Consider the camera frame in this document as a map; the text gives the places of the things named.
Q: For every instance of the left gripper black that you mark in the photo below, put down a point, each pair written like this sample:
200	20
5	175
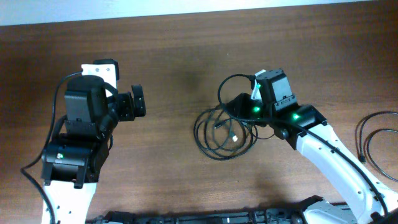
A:
125	101

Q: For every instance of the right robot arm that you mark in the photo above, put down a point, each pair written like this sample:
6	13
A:
272	103

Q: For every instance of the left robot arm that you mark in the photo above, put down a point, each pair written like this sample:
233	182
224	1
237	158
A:
80	144

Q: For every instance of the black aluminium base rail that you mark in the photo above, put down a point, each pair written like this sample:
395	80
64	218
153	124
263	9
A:
303	212

